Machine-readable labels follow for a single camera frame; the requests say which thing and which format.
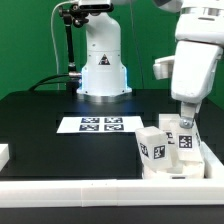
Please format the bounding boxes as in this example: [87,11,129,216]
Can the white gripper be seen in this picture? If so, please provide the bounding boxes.
[153,41,223,129]

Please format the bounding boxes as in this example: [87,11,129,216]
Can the white round stool seat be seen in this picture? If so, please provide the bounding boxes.
[142,161,205,179]

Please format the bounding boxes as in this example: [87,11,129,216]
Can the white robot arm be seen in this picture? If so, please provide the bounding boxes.
[78,0,224,128]

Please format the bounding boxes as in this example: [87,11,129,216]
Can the white marker sheet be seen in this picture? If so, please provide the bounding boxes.
[57,116,143,134]

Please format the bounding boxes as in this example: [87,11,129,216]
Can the white U-shaped fence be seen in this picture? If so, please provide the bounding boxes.
[0,147,224,208]

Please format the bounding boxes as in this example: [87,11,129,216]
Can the black rear camera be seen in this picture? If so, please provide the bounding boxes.
[78,0,113,12]

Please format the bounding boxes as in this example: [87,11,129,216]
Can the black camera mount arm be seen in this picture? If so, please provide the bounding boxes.
[59,3,89,72]

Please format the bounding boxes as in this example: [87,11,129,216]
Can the black cables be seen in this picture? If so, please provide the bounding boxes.
[27,71,82,92]

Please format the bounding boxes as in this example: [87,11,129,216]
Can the white cable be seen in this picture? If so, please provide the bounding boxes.
[50,0,78,91]

